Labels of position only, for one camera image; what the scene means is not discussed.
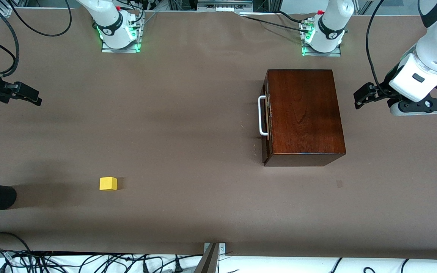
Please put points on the yellow cube block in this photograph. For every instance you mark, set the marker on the yellow cube block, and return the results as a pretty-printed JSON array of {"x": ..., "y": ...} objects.
[{"x": 108, "y": 184}]

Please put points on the silver mounting plate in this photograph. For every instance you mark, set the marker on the silver mounting plate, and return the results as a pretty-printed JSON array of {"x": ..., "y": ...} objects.
[{"x": 222, "y": 248}]

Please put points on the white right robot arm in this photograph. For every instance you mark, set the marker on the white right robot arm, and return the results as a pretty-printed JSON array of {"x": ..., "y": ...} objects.
[{"x": 114, "y": 36}]

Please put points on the dark grey metal post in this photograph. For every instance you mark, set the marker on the dark grey metal post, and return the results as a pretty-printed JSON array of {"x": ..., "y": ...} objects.
[{"x": 209, "y": 263}]

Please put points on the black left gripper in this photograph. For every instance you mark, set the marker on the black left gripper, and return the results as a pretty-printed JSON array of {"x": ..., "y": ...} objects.
[{"x": 384, "y": 83}]

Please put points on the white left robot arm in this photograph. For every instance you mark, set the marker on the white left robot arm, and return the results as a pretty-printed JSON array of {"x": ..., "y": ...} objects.
[{"x": 328, "y": 41}]

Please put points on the silver frame rail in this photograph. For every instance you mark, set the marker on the silver frame rail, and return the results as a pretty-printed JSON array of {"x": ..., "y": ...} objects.
[{"x": 224, "y": 4}]

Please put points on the paper table cover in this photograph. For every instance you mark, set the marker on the paper table cover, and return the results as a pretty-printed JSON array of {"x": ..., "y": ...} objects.
[{"x": 188, "y": 113}]

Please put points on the wooden drawer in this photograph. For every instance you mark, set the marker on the wooden drawer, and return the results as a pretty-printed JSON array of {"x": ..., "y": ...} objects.
[{"x": 267, "y": 148}]

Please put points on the dark brown wooden cabinet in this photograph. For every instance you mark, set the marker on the dark brown wooden cabinet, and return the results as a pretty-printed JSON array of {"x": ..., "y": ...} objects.
[{"x": 305, "y": 113}]

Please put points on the aluminium corner bracket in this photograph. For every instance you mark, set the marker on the aluminium corner bracket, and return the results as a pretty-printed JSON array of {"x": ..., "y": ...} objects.
[{"x": 5, "y": 11}]

